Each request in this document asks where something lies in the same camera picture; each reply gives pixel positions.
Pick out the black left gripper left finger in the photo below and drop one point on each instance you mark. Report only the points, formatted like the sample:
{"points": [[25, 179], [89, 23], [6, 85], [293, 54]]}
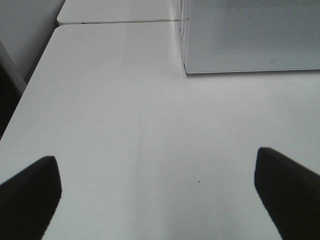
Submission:
{"points": [[28, 200]]}

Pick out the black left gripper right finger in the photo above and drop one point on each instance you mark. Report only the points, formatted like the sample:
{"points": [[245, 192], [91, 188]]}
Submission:
{"points": [[290, 194]]}

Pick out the white microwave oven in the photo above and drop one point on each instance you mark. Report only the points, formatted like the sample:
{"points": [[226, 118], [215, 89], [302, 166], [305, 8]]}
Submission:
{"points": [[250, 35]]}

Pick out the white microwave door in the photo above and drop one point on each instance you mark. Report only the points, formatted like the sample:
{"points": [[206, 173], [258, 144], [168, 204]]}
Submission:
{"points": [[252, 35]]}

